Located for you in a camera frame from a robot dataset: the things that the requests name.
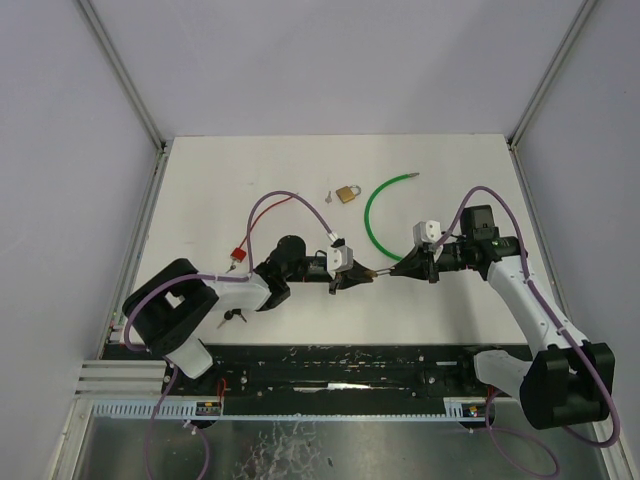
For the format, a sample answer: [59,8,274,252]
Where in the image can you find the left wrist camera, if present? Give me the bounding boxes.
[327,238,354,274]

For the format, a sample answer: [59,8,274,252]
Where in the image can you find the green cable lock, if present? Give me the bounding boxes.
[363,171,420,262]

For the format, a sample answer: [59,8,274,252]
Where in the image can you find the large brass padlock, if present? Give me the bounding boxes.
[335,185,361,204]

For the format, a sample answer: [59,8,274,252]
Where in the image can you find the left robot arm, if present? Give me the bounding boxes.
[122,235,377,379]

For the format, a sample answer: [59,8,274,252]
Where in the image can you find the small brass padlock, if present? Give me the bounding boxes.
[365,268,393,278]

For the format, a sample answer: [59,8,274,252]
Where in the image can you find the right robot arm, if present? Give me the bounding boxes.
[391,205,615,430]

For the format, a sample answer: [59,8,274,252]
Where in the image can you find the keys of orange padlock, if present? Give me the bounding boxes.
[217,309,247,329]

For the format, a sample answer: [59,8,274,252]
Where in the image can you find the red cable lock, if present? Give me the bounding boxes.
[230,195,293,265]

